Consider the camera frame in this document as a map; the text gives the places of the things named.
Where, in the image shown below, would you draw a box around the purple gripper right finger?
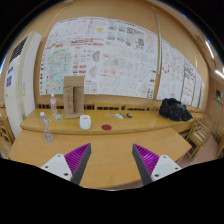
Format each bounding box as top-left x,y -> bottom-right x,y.
132,144 -> 181,185

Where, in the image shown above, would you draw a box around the large poster wall board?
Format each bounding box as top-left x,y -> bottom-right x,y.
39,17 -> 158,99

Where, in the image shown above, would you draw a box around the small blue white object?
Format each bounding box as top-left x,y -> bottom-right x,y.
56,113 -> 62,121

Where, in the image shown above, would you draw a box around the right poster wall board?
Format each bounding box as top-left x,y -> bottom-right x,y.
157,40 -> 205,108

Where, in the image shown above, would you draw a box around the black backpack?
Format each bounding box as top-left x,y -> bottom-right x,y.
159,98 -> 192,121

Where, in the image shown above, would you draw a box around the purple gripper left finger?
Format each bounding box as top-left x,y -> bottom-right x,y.
42,143 -> 91,185

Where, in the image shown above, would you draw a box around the red round coaster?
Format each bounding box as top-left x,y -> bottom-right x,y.
101,125 -> 112,130

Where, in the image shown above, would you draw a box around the white standing air conditioner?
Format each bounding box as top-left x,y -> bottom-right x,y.
4,32 -> 42,137

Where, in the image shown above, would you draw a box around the clear plastic water bottle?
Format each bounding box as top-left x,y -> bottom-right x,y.
40,112 -> 52,142

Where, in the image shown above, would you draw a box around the wooden chair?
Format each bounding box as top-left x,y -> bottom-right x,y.
186,118 -> 213,159

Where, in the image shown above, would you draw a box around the white cup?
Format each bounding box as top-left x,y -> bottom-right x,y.
80,115 -> 91,130

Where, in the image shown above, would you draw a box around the small items on table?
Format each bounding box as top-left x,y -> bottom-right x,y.
105,113 -> 133,119

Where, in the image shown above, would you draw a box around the brown cardboard box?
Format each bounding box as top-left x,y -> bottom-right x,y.
63,76 -> 84,119

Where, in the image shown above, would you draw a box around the water bottle red label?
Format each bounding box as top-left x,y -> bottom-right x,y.
50,94 -> 57,115

